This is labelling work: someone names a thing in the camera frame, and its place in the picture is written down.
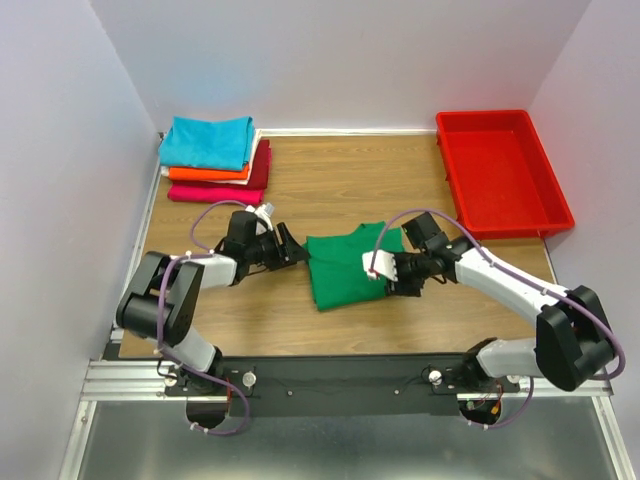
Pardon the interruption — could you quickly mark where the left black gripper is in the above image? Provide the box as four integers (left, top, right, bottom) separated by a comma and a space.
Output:
246, 222, 311, 271

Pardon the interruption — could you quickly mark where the green t shirt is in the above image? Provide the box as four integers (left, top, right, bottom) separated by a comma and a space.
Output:
304, 222, 386, 312

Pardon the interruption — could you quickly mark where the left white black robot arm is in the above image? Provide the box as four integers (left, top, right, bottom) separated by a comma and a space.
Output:
115, 204, 310, 395

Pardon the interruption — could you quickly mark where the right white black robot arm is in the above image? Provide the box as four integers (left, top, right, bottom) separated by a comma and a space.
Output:
362, 209, 625, 392

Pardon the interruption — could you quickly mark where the folded pink t shirt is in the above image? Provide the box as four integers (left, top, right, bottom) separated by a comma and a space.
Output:
167, 184, 265, 206

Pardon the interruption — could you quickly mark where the folded dark red t shirt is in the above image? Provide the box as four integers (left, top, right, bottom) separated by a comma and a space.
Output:
240, 139, 272, 190

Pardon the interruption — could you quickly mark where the folded cyan t shirt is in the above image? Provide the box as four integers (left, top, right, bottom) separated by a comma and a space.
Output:
158, 116, 255, 172

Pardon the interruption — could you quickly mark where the red plastic bin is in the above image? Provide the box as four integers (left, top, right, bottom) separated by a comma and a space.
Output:
436, 110, 575, 240

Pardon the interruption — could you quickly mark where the folded orange t shirt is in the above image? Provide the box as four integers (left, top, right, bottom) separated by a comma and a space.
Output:
163, 165, 250, 182

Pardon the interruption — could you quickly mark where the folded white t shirt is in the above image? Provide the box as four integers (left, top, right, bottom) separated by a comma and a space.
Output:
160, 130, 261, 185

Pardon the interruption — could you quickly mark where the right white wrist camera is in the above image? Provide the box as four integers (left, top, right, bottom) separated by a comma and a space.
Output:
362, 250, 398, 282

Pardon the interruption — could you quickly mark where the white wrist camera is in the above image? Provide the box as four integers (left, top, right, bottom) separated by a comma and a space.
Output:
245, 202, 275, 235
362, 250, 398, 282

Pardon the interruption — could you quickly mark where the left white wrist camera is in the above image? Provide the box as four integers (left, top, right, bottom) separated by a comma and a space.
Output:
245, 202, 275, 235

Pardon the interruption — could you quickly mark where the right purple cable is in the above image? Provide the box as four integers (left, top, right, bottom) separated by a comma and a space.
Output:
367, 208, 627, 431

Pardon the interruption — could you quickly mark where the purple cable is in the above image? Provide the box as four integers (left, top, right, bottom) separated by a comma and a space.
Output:
367, 208, 627, 431
153, 199, 251, 436

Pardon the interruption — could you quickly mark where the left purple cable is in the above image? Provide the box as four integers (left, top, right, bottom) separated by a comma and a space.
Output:
153, 199, 251, 436

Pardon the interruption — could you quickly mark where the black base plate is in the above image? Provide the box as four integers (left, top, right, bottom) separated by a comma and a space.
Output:
164, 353, 520, 426

